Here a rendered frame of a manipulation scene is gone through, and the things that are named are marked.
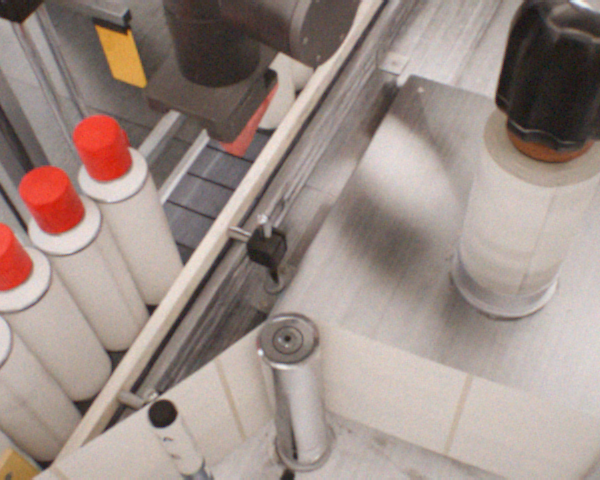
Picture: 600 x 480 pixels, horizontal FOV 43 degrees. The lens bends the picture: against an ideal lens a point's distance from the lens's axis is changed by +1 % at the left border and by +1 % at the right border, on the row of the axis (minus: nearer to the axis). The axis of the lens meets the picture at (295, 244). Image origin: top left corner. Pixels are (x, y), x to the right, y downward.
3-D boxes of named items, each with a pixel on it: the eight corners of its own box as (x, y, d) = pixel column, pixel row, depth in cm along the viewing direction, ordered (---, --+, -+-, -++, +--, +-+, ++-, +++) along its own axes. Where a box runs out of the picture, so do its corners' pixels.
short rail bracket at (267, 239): (280, 305, 73) (269, 236, 63) (253, 294, 74) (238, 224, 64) (296, 279, 75) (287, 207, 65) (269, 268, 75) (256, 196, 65)
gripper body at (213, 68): (296, 44, 56) (290, -44, 49) (226, 142, 51) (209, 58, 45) (219, 20, 57) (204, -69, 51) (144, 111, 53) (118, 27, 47)
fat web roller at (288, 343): (317, 483, 59) (305, 387, 43) (265, 457, 60) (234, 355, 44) (342, 430, 61) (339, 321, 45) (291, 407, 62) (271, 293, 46)
